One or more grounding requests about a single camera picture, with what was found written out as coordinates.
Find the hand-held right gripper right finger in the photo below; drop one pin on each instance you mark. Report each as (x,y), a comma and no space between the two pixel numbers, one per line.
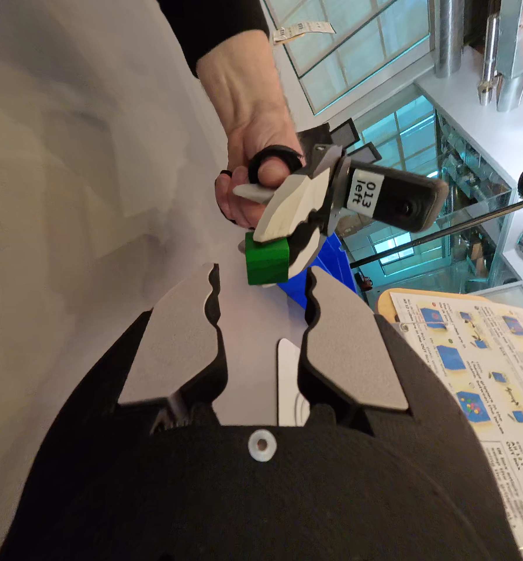
(353,350)

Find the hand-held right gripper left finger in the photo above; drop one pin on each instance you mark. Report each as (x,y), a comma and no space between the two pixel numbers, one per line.
(174,346)

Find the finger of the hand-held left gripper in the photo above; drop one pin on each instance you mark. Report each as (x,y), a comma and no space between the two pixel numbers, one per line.
(312,250)
(294,201)

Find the blue plastic bin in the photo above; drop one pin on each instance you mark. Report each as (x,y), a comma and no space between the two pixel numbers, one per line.
(338,263)

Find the green wooden cube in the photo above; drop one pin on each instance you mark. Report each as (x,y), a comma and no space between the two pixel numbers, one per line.
(266,263)

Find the person's left forearm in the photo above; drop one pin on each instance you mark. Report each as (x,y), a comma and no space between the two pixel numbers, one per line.
(217,26)

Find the person's left hand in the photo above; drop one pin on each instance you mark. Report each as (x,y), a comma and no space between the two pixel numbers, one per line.
(257,127)

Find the printed instruction sheet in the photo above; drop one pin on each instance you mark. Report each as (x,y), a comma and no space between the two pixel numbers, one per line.
(485,372)

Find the white paper strip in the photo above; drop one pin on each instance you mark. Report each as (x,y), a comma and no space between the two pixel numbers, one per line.
(303,31)

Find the metal duct pipe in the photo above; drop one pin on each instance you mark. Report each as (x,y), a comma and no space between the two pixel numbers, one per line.
(449,39)

